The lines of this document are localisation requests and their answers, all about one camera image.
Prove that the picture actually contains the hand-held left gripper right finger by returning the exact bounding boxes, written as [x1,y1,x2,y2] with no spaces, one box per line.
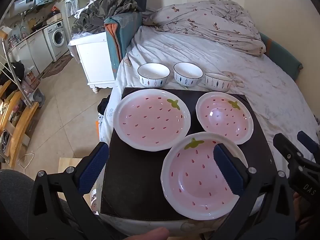
[213,142,297,240]

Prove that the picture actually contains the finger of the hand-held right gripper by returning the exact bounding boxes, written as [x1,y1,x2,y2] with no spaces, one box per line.
[273,133,304,165]
[297,131,320,164]

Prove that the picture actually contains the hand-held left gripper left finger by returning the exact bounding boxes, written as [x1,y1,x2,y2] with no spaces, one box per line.
[32,141,110,240]

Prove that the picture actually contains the deep pink strawberry plate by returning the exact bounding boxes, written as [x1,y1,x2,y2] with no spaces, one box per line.
[195,92,254,145]
[161,132,250,221]

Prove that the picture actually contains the large pink strawberry plate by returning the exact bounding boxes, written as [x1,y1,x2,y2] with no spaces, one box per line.
[113,89,191,152]

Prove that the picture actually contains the small white fish-pattern bowl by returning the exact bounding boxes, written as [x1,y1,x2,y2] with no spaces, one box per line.
[204,73,233,92]

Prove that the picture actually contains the person's right hand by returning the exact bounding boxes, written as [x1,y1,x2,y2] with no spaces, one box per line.
[292,192,310,233]

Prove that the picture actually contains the person's left hand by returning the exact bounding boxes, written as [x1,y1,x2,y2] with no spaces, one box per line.
[127,227,171,240]

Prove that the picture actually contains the dark brown table mat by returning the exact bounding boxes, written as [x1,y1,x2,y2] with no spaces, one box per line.
[100,87,278,222]

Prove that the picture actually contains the black cloth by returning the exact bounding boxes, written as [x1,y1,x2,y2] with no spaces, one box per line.
[97,95,112,117]

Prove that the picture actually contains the person's grey pants leg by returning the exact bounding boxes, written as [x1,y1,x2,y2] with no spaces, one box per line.
[0,169,83,240]

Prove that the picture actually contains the wooden shelf rack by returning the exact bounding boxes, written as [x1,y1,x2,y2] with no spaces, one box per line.
[0,80,39,170]

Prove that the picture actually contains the brown floor rug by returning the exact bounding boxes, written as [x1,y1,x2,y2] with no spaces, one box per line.
[42,54,73,79]

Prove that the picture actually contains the white nightstand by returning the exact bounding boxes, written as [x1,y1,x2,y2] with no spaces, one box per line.
[69,31,118,94]

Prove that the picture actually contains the white printed bed sheet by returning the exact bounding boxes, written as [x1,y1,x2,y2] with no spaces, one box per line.
[99,25,320,238]

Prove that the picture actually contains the metal handrail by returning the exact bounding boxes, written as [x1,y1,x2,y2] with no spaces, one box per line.
[1,39,33,105]

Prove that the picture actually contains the white kitchen cabinets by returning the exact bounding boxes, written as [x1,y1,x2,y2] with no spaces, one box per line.
[7,31,54,74]

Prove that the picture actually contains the white washing machine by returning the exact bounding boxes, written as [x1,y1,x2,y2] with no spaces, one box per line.
[43,21,69,62]

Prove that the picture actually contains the grey printed quilt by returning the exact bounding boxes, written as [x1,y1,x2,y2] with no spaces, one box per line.
[142,0,267,57]

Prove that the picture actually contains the camouflage clothes pile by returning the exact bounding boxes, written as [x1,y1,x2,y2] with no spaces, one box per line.
[72,0,139,34]

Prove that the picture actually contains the white hanging shirt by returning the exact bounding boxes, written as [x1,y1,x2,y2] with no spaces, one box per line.
[65,0,79,17]

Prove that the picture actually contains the white water heater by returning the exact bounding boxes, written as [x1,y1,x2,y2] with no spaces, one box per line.
[12,0,36,13]

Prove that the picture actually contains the teal bed frame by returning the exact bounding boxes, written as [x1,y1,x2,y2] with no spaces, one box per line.
[104,11,303,80]

